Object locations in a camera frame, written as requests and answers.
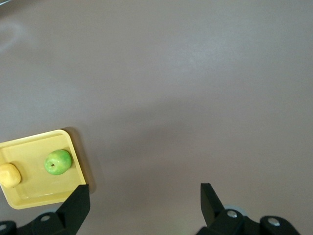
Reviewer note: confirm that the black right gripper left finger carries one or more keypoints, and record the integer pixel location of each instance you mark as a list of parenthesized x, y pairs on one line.
[(73, 210)]

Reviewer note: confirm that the green apple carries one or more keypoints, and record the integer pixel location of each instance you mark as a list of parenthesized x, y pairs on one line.
[(58, 162)]

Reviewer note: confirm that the yellow plastic tray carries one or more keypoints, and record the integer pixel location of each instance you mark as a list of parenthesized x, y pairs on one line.
[(36, 188)]

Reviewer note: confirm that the yellow potato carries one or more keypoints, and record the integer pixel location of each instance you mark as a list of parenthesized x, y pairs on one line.
[(8, 175)]

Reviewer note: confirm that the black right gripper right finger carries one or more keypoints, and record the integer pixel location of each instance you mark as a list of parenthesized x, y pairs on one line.
[(212, 210)]

